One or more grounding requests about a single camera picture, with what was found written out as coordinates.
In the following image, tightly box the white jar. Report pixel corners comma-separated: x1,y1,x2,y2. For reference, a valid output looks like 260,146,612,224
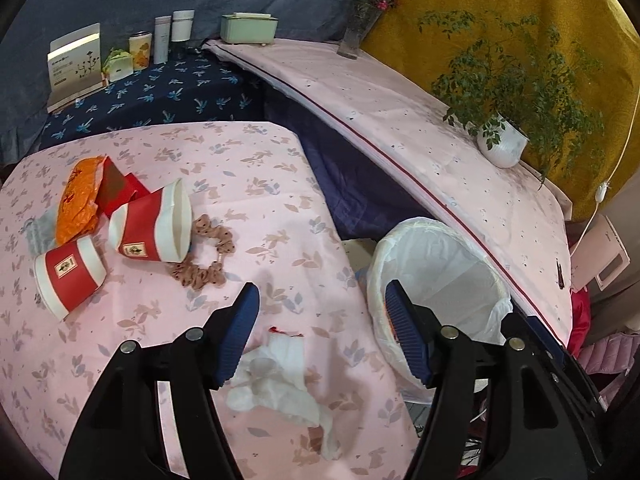
171,10,195,42

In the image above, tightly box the pink rabbit print tablecloth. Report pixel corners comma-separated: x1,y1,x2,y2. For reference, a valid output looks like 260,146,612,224
1,122,418,479

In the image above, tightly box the pink brown scrunchie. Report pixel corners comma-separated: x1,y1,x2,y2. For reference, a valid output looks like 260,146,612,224
168,214,235,292

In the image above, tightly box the white open book box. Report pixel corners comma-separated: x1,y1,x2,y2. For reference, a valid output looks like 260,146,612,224
47,23,105,113

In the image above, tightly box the orange printed plastic bag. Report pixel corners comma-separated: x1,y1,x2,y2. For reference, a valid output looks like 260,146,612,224
54,155,105,246

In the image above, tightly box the tall white bottle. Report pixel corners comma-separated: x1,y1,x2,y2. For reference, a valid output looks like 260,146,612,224
153,15,171,64

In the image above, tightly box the red gold box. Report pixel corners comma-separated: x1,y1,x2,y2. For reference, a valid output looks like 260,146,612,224
96,156,150,219

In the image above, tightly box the pink quilted jacket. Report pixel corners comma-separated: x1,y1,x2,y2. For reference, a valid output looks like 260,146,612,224
577,332,639,410

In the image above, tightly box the grey drawstring pouch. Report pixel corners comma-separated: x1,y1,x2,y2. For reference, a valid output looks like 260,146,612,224
23,208,56,257

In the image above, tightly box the yellow curtain backdrop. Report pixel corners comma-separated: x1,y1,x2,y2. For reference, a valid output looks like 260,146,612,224
363,0,639,221

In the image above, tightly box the green white small packet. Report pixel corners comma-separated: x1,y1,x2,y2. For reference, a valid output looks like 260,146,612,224
102,49,134,84

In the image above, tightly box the small orange printed can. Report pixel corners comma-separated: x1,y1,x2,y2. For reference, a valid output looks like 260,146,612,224
129,32,152,70

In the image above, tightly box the pink dotted shelf cloth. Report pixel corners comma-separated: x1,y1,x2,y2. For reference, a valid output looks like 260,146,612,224
205,39,573,344

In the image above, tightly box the glass vase with pink flowers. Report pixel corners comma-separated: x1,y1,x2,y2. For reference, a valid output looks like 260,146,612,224
337,0,396,60

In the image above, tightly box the white lined trash bin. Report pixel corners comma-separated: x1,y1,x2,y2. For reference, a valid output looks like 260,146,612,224
366,217,513,404

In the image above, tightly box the mint green box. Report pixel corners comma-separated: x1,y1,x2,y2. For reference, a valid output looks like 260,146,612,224
220,12,279,46

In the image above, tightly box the navy floral cloth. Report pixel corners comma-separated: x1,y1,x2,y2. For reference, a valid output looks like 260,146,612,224
38,51,265,150

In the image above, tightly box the red garment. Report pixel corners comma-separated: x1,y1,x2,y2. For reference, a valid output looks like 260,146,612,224
567,287,591,358

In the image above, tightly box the red white paper cup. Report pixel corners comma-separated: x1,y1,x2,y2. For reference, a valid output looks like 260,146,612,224
34,235,106,321
107,179,193,263

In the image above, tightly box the white tissue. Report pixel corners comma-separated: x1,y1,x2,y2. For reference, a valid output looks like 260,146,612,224
227,328,340,460

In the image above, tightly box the black clip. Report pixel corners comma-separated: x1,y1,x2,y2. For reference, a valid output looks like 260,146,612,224
555,259,566,290

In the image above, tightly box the green plant in white pot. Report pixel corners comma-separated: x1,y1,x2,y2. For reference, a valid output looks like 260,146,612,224
418,10,604,178

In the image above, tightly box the blue curtain backdrop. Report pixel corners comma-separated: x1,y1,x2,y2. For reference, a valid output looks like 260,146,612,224
1,0,348,164

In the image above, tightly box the white cable with switch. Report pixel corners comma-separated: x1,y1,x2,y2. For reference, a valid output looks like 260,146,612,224
569,84,640,256

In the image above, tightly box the pink white appliance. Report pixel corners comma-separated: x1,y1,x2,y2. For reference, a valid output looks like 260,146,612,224
570,214,630,292

